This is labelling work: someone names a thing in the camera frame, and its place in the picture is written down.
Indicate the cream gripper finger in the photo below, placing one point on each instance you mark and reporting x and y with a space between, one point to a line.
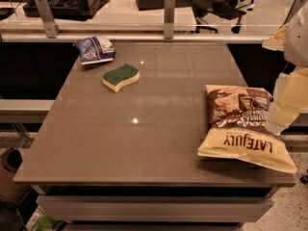
290 98
277 41

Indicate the brown chip bag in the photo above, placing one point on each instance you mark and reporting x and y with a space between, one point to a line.
237 117

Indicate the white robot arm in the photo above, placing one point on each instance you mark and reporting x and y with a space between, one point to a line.
296 40

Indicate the green yellow sponge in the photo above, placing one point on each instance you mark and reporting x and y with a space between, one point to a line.
121 77

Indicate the blue white chip bag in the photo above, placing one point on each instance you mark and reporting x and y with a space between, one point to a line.
95 50

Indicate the black office chair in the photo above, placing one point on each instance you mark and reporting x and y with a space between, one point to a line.
221 7

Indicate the black tray on desk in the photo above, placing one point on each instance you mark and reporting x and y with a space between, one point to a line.
76 9

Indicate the white drawer front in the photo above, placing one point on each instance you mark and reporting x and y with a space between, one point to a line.
154 208

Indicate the green object on floor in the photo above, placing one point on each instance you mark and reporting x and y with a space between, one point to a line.
46 223

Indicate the brown bin on floor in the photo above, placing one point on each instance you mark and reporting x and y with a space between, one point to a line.
10 161

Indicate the middle metal rail bracket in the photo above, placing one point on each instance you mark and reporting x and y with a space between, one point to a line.
169 9

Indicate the metal rail bracket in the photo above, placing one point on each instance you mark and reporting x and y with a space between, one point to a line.
50 27
169 9

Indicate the left metal rail bracket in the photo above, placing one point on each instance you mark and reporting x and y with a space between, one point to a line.
50 27

